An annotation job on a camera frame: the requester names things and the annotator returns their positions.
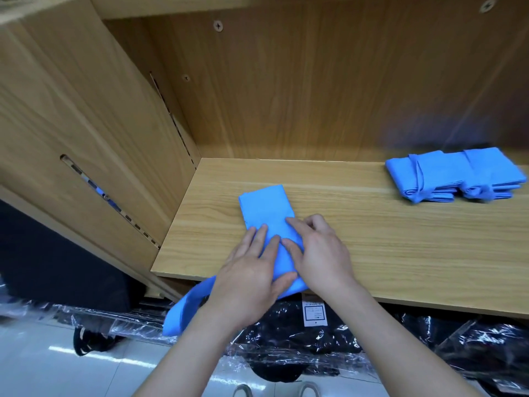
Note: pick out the white paper tag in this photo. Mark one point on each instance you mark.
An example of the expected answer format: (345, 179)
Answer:
(314, 311)

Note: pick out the person's right hand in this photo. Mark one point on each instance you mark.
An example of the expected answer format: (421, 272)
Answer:
(326, 256)

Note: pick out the black wrapped bag with tag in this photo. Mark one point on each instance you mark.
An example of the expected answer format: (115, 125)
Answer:
(281, 330)

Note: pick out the light blue non-woven bag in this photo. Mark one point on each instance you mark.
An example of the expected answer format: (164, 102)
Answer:
(430, 176)
(496, 171)
(264, 206)

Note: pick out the person's left forearm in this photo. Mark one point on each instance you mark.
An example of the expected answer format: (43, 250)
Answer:
(194, 359)

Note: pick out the person's right forearm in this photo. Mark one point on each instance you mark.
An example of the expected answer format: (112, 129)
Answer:
(405, 347)

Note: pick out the person's right shoe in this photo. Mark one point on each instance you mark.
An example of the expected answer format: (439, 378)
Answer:
(309, 389)

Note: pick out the person's left hand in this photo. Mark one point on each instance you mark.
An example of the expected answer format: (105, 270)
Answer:
(248, 281)

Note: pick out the black plastic-wrapped bag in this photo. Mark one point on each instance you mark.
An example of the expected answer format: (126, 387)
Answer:
(479, 343)
(83, 322)

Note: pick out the wooden shelf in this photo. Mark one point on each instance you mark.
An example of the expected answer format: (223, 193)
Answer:
(430, 244)

